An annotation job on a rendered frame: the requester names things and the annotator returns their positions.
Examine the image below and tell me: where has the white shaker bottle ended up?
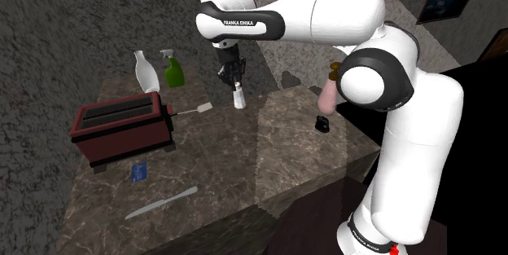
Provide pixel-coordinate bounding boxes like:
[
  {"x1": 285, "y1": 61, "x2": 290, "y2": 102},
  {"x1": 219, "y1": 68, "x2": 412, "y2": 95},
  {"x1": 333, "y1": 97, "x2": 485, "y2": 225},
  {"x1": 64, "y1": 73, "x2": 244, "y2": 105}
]
[{"x1": 232, "y1": 81, "x2": 247, "y2": 111}]

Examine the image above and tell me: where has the green spray bottle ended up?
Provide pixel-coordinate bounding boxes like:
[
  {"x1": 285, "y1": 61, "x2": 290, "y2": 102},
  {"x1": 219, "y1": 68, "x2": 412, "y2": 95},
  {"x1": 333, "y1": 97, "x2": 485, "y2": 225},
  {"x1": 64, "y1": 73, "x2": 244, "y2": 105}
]
[{"x1": 159, "y1": 48, "x2": 186, "y2": 89}]

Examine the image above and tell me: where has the white milk bottle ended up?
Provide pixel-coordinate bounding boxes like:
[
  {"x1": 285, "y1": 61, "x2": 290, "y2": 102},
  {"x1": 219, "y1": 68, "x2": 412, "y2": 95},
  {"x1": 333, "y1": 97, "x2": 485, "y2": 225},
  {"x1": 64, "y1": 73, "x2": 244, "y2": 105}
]
[{"x1": 134, "y1": 50, "x2": 161, "y2": 94}]

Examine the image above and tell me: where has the pink vase brown top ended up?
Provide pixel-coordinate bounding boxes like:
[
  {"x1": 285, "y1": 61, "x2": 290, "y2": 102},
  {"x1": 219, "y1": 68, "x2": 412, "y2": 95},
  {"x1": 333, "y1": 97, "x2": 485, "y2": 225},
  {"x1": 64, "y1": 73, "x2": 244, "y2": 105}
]
[{"x1": 316, "y1": 61, "x2": 343, "y2": 116}]

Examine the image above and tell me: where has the small black object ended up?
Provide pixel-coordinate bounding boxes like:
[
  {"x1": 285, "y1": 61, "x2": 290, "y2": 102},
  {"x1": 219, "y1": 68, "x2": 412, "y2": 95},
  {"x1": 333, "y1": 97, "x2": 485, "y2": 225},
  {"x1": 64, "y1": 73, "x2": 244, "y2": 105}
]
[{"x1": 314, "y1": 115, "x2": 331, "y2": 134}]

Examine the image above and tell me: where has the dark red toaster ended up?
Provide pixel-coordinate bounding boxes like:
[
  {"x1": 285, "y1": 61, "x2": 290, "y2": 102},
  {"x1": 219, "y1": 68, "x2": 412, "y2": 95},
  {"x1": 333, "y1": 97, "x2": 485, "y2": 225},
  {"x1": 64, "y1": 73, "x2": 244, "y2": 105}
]
[{"x1": 69, "y1": 90, "x2": 177, "y2": 174}]

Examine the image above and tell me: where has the blue card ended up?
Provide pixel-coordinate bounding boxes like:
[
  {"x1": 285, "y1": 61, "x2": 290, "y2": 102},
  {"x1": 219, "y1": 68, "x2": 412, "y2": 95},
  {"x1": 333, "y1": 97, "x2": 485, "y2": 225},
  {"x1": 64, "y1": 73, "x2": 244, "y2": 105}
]
[{"x1": 130, "y1": 161, "x2": 149, "y2": 184}]

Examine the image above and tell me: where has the grey kitchen knife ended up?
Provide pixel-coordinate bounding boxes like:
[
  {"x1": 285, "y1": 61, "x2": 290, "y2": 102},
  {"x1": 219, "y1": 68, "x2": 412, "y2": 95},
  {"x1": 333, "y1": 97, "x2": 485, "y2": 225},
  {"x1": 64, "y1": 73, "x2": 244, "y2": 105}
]
[{"x1": 124, "y1": 185, "x2": 199, "y2": 221}]

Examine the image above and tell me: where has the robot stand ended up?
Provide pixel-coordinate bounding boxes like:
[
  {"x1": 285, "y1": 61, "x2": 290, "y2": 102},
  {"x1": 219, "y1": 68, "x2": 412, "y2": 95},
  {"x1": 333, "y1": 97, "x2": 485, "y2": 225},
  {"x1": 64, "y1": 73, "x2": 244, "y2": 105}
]
[{"x1": 260, "y1": 178, "x2": 452, "y2": 255}]

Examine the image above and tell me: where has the white spatula thin handle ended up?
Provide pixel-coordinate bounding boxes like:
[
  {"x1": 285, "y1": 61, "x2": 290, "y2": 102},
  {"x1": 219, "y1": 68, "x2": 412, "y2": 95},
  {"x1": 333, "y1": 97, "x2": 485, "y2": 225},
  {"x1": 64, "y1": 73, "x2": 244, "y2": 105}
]
[{"x1": 170, "y1": 102, "x2": 214, "y2": 118}]

